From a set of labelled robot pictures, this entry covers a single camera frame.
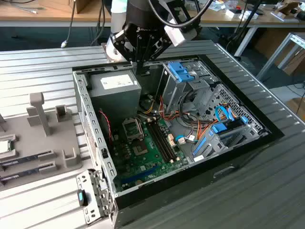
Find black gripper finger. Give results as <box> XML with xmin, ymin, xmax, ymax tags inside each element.
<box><xmin>112</xmin><ymin>30</ymin><xmax>143</xmax><ymax>75</ymax></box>
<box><xmin>142</xmin><ymin>32</ymin><xmax>173</xmax><ymax>75</ymax></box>

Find metal socket cover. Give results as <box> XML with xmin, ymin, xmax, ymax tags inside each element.
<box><xmin>122</xmin><ymin>117</ymin><xmax>144</xmax><ymax>143</ymax></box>

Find silver CPU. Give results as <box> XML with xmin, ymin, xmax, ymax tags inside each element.
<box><xmin>0</xmin><ymin>139</ymin><xmax>11</xmax><ymax>154</ymax></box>

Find CPU socket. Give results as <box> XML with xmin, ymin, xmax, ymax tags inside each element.
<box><xmin>130</xmin><ymin>139</ymin><xmax>151</xmax><ymax>158</ymax></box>

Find blue plastic drive latch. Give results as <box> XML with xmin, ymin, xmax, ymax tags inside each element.
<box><xmin>167</xmin><ymin>61</ymin><xmax>200</xmax><ymax>82</ymax></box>

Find grey power supply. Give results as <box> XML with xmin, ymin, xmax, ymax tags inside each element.
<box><xmin>88</xmin><ymin>70</ymin><xmax>142</xmax><ymax>127</ymax></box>

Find brown cardboard box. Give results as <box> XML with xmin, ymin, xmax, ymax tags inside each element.
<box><xmin>285</xmin><ymin>97</ymin><xmax>305</xmax><ymax>117</ymax></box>
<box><xmin>39</xmin><ymin>0</ymin><xmax>92</xmax><ymax>14</ymax></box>
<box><xmin>274</xmin><ymin>49</ymin><xmax>305</xmax><ymax>76</ymax></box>

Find small white box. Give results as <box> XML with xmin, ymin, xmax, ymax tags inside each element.
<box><xmin>225</xmin><ymin>9</ymin><xmax>241</xmax><ymax>19</ymax></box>

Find black stand pole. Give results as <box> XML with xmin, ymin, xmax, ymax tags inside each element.
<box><xmin>225</xmin><ymin>0</ymin><xmax>263</xmax><ymax>57</ymax></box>

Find black RAM slot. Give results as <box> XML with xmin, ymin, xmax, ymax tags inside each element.
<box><xmin>145</xmin><ymin>120</ymin><xmax>173</xmax><ymax>164</ymax></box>
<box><xmin>152</xmin><ymin>118</ymin><xmax>180</xmax><ymax>162</ymax></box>

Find hard disk in blue carrier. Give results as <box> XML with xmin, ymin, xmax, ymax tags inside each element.
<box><xmin>209</xmin><ymin>115</ymin><xmax>248</xmax><ymax>141</ymax></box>

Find blue disk carrier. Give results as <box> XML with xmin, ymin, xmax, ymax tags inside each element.
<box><xmin>192</xmin><ymin>135</ymin><xmax>229</xmax><ymax>163</ymax></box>

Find green motherboard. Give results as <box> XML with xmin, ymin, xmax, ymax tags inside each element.
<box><xmin>112</xmin><ymin>118</ymin><xmax>191</xmax><ymax>191</ymax></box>

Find grey metal disk bay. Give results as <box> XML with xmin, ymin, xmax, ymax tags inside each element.
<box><xmin>190</xmin><ymin>114</ymin><xmax>271</xmax><ymax>165</ymax></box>

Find blue expansion slot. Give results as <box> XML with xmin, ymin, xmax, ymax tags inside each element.
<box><xmin>120</xmin><ymin>166</ymin><xmax>159</xmax><ymax>189</ymax></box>

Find open cardboard box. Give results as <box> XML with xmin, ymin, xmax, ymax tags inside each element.
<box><xmin>277</xmin><ymin>2</ymin><xmax>305</xmax><ymax>20</ymax></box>

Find grey parts rack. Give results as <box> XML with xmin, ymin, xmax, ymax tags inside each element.
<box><xmin>0</xmin><ymin>92</ymin><xmax>84</xmax><ymax>191</ymax></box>

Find black open PC case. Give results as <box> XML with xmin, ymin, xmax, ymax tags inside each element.
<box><xmin>71</xmin><ymin>54</ymin><xmax>285</xmax><ymax>228</ymax></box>

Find dark RAM stick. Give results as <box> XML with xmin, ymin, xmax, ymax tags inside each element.
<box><xmin>0</xmin><ymin>168</ymin><xmax>41</xmax><ymax>183</ymax></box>
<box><xmin>0</xmin><ymin>154</ymin><xmax>40</xmax><ymax>167</ymax></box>

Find black clip blue button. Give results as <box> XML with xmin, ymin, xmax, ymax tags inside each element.
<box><xmin>77</xmin><ymin>188</ymin><xmax>89</xmax><ymax>207</ymax></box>

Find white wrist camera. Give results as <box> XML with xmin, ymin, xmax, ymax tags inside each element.
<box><xmin>163</xmin><ymin>23</ymin><xmax>199</xmax><ymax>47</ymax></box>

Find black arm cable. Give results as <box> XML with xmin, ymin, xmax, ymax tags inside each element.
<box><xmin>147</xmin><ymin>0</ymin><xmax>213</xmax><ymax>31</ymax></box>

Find thin cable silver plug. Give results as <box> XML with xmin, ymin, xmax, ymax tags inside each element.
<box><xmin>61</xmin><ymin>0</ymin><xmax>78</xmax><ymax>49</ymax></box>

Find yellow black power wires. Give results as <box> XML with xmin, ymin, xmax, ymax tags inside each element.
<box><xmin>138</xmin><ymin>94</ymin><xmax>159</xmax><ymax>116</ymax></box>

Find red black twisted wire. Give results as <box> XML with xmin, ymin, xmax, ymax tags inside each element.
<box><xmin>99</xmin><ymin>109</ymin><xmax>114</xmax><ymax>144</ymax></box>

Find blue SATA wire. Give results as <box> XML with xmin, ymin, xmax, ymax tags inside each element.
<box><xmin>214</xmin><ymin>104</ymin><xmax>235</xmax><ymax>124</ymax></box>
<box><xmin>175</xmin><ymin>135</ymin><xmax>200</xmax><ymax>145</ymax></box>

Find orange red wire bundle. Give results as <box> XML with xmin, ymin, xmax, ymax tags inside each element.
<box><xmin>159</xmin><ymin>95</ymin><xmax>216</xmax><ymax>145</ymax></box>

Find aluminium profile frame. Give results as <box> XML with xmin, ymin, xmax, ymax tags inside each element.
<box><xmin>256</xmin><ymin>32</ymin><xmax>305</xmax><ymax>82</ymax></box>

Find grey metal slot bracket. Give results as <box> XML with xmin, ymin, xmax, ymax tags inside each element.
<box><xmin>75</xmin><ymin>168</ymin><xmax>117</xmax><ymax>226</ymax></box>

